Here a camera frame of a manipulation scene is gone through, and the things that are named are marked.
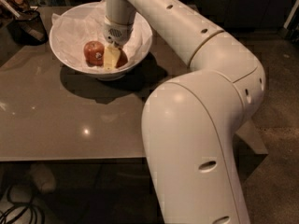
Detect red apple with sticker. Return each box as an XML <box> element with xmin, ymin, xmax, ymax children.
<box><xmin>83</xmin><ymin>41</ymin><xmax>105</xmax><ymax>66</ymax></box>

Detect black cables on floor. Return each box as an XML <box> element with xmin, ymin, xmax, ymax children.
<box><xmin>0</xmin><ymin>179</ymin><xmax>46</xmax><ymax>224</ymax></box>

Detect white crumpled paper liner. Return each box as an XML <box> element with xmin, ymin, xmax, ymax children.
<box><xmin>50</xmin><ymin>0</ymin><xmax>145</xmax><ymax>68</ymax></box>

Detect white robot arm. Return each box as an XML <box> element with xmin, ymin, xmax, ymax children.
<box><xmin>106</xmin><ymin>0</ymin><xmax>265</xmax><ymax>224</ymax></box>

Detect white ceramic bowl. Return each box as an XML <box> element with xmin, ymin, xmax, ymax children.
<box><xmin>49</xmin><ymin>1</ymin><xmax>154</xmax><ymax>81</ymax></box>

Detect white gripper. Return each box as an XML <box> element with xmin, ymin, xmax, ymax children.
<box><xmin>103</xmin><ymin>16</ymin><xmax>134</xmax><ymax>70</ymax></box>

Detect black mesh pen holder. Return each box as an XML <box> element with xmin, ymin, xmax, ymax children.
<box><xmin>7</xmin><ymin>10</ymin><xmax>48</xmax><ymax>46</ymax></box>

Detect white sock foot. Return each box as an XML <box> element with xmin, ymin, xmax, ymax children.
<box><xmin>29</xmin><ymin>163</ymin><xmax>56</xmax><ymax>193</ymax></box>

